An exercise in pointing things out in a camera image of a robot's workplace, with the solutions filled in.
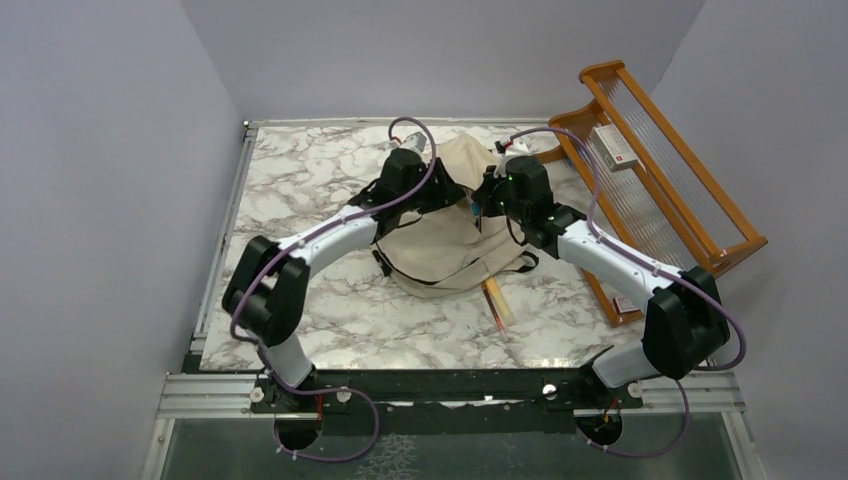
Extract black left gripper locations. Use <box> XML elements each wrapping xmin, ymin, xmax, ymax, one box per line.
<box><xmin>397</xmin><ymin>157</ymin><xmax>465</xmax><ymax>214</ymax></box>

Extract cream canvas backpack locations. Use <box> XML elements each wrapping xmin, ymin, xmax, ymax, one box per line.
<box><xmin>371</xmin><ymin>133</ymin><xmax>539</xmax><ymax>299</ymax></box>

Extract yellow pencil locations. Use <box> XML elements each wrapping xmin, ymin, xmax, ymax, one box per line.
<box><xmin>484</xmin><ymin>277</ymin><xmax>516</xmax><ymax>327</ymax></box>

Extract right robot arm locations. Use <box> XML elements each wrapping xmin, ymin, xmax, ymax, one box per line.
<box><xmin>472</xmin><ymin>156</ymin><xmax>731</xmax><ymax>407</ymax></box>

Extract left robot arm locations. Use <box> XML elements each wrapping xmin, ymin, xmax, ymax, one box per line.
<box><xmin>222</xmin><ymin>148</ymin><xmax>465</xmax><ymax>411</ymax></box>

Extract small white red box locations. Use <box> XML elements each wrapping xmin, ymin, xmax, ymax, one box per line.
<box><xmin>589</xmin><ymin>124</ymin><xmax>639</xmax><ymax>172</ymax></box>

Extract wooden rack with clear slats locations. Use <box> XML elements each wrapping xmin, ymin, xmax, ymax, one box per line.
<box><xmin>522</xmin><ymin>60</ymin><xmax>769</xmax><ymax>328</ymax></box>

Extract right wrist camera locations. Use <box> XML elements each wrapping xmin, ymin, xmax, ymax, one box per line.
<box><xmin>493</xmin><ymin>138</ymin><xmax>528</xmax><ymax>178</ymax></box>

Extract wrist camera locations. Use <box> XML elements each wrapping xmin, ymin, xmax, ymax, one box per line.
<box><xmin>390</xmin><ymin>132</ymin><xmax>428</xmax><ymax>155</ymax></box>
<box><xmin>493</xmin><ymin>138</ymin><xmax>528</xmax><ymax>178</ymax></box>

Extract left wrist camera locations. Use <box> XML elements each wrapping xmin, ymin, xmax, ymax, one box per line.
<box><xmin>390</xmin><ymin>132</ymin><xmax>428</xmax><ymax>155</ymax></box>

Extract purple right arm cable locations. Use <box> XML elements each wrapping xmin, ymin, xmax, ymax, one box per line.
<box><xmin>503</xmin><ymin>127</ymin><xmax>749</xmax><ymax>372</ymax></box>

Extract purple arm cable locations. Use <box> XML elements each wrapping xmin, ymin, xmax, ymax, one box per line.
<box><xmin>228</xmin><ymin>117</ymin><xmax>439</xmax><ymax>399</ymax></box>
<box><xmin>503</xmin><ymin>127</ymin><xmax>749</xmax><ymax>372</ymax></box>

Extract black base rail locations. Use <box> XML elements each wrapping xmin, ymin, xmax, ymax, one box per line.
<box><xmin>249</xmin><ymin>368</ymin><xmax>643</xmax><ymax>436</ymax></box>

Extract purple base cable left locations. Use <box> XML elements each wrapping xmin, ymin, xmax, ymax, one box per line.
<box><xmin>272</xmin><ymin>386</ymin><xmax>381</xmax><ymax>464</ymax></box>

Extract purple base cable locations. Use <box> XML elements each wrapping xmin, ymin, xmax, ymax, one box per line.
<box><xmin>272</xmin><ymin>386</ymin><xmax>381</xmax><ymax>464</ymax></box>
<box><xmin>574</xmin><ymin>378</ymin><xmax>692</xmax><ymax>460</ymax></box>

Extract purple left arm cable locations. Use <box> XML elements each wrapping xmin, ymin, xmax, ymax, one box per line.
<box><xmin>228</xmin><ymin>117</ymin><xmax>439</xmax><ymax>399</ymax></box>

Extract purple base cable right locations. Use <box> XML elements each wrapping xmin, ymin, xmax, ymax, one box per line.
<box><xmin>574</xmin><ymin>378</ymin><xmax>692</xmax><ymax>460</ymax></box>

